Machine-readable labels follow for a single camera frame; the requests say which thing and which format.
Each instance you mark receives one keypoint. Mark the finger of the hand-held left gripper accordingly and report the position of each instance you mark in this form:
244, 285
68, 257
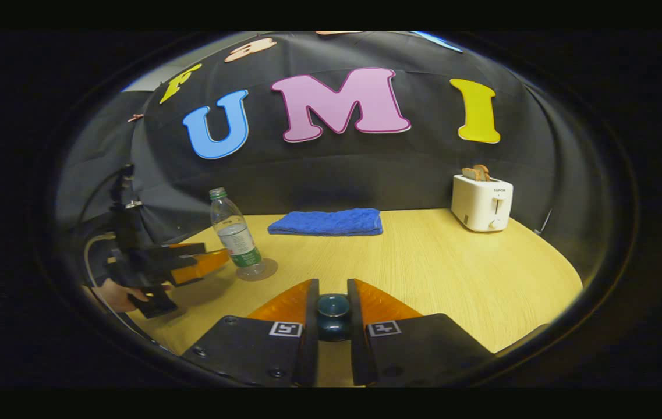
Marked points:
182, 251
202, 265

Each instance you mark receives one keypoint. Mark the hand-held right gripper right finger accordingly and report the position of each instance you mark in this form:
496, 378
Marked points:
357, 349

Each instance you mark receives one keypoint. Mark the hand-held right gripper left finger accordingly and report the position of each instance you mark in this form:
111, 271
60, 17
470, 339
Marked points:
311, 343

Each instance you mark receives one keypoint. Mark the dark teal teacup lid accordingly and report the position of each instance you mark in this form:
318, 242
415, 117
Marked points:
333, 326

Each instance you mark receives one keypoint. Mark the clear plastic water bottle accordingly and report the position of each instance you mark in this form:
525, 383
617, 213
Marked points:
237, 238

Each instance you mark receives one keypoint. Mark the round brown coaster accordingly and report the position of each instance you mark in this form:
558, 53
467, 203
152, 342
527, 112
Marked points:
270, 269

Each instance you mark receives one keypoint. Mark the folded blue towel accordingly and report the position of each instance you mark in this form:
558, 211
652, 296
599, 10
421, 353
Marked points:
325, 223

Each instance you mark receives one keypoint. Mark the brown backdrop clip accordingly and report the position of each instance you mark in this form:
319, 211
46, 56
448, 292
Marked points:
135, 117

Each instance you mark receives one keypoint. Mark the black backdrop cloth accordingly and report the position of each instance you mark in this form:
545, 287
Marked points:
400, 169

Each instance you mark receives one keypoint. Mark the white toaster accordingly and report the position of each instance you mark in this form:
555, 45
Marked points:
479, 203

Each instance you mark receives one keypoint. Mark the toasted bread slice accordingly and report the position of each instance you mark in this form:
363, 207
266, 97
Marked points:
484, 171
469, 173

